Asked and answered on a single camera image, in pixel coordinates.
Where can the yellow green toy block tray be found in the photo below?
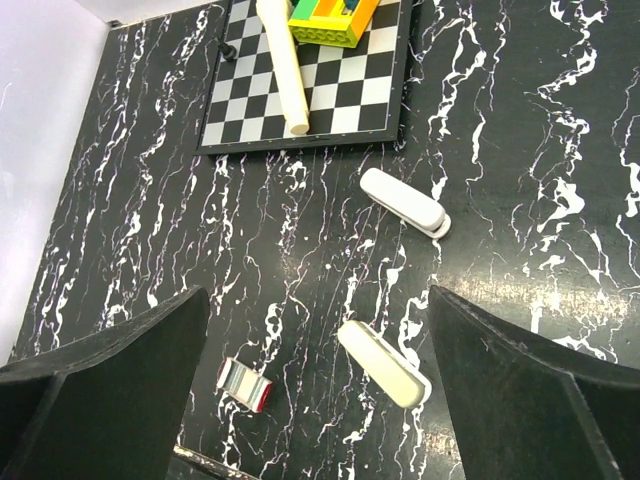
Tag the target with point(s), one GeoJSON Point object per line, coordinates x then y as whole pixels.
{"type": "Point", "coordinates": [331, 22]}

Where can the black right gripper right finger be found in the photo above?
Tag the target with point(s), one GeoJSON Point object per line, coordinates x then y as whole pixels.
{"type": "Point", "coordinates": [525, 407]}

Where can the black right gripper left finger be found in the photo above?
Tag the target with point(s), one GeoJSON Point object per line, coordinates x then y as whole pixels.
{"type": "Point", "coordinates": [106, 406]}

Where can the black chess pawn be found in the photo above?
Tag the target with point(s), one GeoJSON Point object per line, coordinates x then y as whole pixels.
{"type": "Point", "coordinates": [228, 52]}

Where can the red white staple box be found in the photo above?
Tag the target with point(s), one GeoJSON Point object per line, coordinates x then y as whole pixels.
{"type": "Point", "coordinates": [243, 384]}

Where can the cream white stapler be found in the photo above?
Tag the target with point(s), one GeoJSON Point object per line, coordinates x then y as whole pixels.
{"type": "Point", "coordinates": [392, 372]}

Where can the black white chessboard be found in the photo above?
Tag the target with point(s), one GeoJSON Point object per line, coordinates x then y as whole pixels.
{"type": "Point", "coordinates": [354, 95]}

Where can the cream wooden rolling pin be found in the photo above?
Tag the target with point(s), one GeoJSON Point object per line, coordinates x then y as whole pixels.
{"type": "Point", "coordinates": [274, 16]}

